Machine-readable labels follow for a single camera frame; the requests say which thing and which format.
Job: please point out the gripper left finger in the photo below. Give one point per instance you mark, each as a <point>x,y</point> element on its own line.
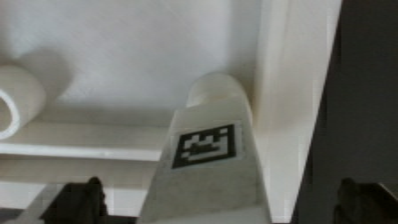
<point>74,206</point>

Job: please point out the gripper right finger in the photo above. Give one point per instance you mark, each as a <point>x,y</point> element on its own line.
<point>367,203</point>

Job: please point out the white square table top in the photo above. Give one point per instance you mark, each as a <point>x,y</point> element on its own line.
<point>117,52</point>

